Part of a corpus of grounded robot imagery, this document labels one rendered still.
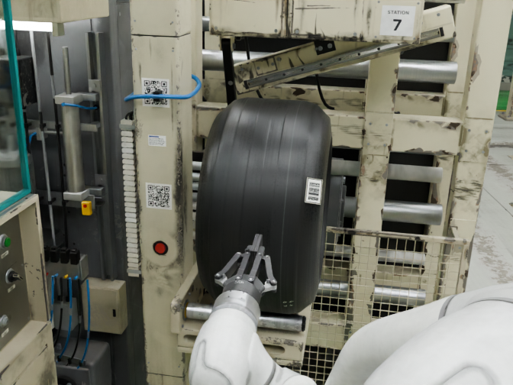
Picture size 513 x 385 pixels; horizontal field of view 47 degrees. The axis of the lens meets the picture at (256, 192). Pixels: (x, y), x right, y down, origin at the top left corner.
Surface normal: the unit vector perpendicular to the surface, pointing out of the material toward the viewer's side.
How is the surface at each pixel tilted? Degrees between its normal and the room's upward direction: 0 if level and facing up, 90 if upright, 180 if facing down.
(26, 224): 90
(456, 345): 7
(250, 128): 31
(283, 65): 90
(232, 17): 90
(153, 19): 90
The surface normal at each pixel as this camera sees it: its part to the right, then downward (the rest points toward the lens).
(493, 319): 0.02, -0.95
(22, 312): 0.98, 0.08
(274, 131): -0.06, -0.63
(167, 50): -0.17, 0.33
